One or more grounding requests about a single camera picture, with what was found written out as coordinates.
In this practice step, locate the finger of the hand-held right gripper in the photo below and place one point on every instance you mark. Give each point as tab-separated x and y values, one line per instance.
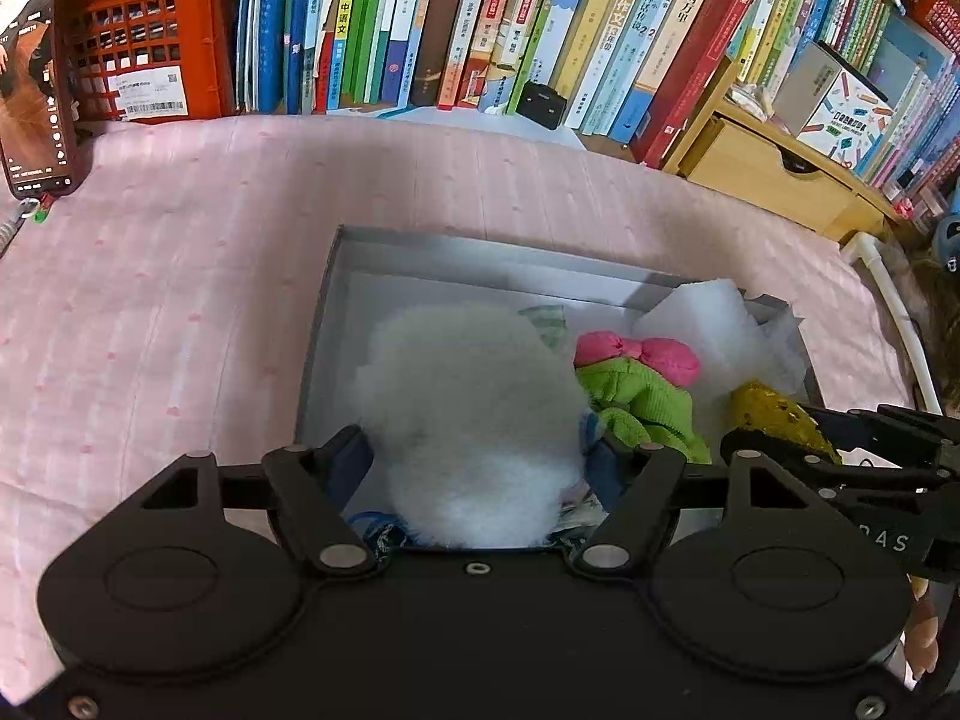
885	427
870	478

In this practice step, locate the person's right hand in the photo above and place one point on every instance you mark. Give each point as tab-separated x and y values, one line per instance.
921	637

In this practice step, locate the grey cardboard box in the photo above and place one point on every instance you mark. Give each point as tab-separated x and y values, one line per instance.
420	262

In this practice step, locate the white plastic pipe frame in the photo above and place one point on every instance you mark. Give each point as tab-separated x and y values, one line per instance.
896	307

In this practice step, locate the row of thin colourful books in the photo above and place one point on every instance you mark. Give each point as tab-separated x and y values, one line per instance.
900	52

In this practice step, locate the small black box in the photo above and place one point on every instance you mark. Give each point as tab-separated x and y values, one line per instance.
540	101

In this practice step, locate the blue patterned scrunchie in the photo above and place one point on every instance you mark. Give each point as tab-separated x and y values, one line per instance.
379	536

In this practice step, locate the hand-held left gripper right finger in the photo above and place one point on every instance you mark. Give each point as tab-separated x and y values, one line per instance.
607	469

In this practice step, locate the small floral cloth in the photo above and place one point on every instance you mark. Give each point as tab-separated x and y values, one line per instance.
581	521

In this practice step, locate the green scrunchie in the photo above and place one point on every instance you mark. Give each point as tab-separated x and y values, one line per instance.
645	397

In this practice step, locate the pink tablecloth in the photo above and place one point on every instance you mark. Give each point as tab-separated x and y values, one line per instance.
187	277

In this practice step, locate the white fluffy plush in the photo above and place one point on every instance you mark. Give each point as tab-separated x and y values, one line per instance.
472	420

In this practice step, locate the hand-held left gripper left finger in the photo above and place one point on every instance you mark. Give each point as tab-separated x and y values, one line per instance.
349	465

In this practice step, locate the yellow perforated ball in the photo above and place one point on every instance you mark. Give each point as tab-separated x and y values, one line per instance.
772	409

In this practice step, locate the white printed carton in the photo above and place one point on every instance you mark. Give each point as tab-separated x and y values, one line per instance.
847	120

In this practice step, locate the wooden drawer organizer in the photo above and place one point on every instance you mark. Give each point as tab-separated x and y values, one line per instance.
750	165

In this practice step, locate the green checked cloth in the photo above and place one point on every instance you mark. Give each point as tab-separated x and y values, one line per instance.
544	319

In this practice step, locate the red plastic basket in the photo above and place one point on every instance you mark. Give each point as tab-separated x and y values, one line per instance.
202	52

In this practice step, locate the white tissue paper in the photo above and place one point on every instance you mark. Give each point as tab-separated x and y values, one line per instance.
705	315

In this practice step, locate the blue cat plush toy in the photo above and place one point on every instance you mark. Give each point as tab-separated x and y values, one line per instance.
951	232

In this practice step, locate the row of tall books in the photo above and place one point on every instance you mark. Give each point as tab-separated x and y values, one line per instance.
487	22

